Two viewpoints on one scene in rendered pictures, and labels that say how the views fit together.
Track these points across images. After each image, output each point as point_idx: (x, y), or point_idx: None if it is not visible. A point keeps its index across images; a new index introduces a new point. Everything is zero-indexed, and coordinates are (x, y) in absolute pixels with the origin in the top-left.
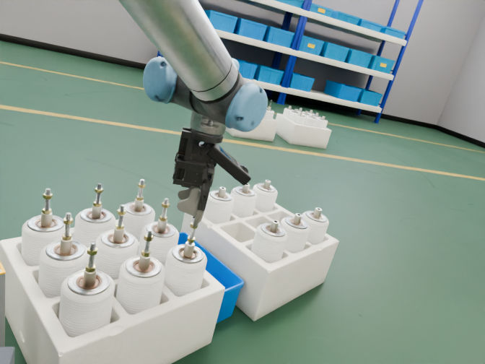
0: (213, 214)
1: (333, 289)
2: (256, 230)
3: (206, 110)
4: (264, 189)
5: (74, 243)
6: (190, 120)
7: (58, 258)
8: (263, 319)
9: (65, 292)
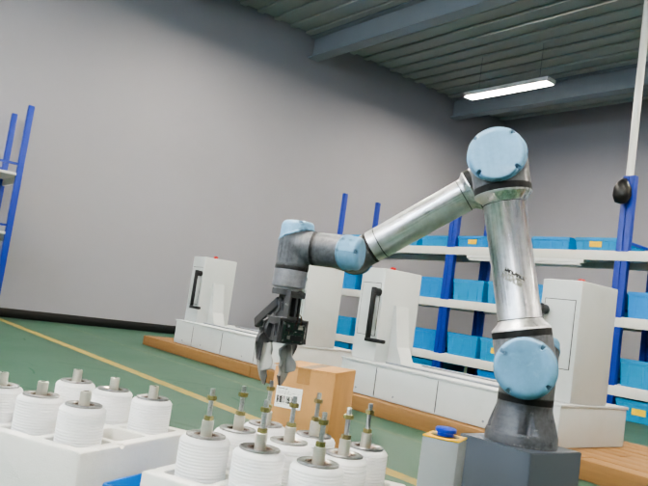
0: (102, 431)
1: None
2: (151, 407)
3: (367, 266)
4: (13, 386)
5: (328, 451)
6: (300, 283)
7: (360, 453)
8: None
9: (386, 454)
